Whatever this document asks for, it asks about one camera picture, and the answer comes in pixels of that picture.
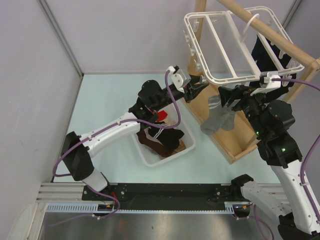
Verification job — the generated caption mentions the brown striped socks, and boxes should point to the brown striped socks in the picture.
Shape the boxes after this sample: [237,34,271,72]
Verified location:
[136,130,180,158]

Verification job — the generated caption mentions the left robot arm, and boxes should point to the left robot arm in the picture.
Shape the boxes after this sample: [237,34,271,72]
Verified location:
[60,73,208,200]

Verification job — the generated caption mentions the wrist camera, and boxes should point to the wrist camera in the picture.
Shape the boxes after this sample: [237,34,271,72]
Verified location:
[250,71,282,96]
[167,65,191,93]

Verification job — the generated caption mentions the grey socks pair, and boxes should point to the grey socks pair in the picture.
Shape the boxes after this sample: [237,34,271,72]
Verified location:
[200,95,236,135]

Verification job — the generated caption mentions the white clip hanger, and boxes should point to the white clip hanger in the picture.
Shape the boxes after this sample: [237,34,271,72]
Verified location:
[183,10,304,85]

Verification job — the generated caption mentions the black hanging socks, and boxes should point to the black hanging socks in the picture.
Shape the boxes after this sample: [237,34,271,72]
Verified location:
[249,36,297,103]

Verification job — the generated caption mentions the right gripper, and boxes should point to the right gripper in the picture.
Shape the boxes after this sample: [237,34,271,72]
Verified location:
[218,84,268,138]

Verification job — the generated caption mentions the black striped socks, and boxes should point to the black striped socks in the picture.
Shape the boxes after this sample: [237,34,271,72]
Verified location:
[147,126,185,151]

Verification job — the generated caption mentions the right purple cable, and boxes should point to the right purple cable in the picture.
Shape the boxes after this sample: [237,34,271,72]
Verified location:
[234,77,320,240]

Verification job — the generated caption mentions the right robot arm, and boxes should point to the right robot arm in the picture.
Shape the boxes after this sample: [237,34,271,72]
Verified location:
[218,85,320,240]

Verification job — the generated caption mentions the white plastic basket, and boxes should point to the white plastic basket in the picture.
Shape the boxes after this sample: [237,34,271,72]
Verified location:
[131,103,196,168]

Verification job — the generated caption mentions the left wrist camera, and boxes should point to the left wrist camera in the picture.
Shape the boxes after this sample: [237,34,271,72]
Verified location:
[167,65,191,93]

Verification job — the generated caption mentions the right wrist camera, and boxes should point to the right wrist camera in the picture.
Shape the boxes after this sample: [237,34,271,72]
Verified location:
[250,71,282,96]

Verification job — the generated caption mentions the wooden drying rack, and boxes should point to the wooden drying rack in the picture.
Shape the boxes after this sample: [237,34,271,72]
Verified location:
[183,0,320,164]

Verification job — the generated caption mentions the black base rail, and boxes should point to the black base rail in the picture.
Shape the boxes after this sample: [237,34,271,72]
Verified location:
[82,182,251,212]

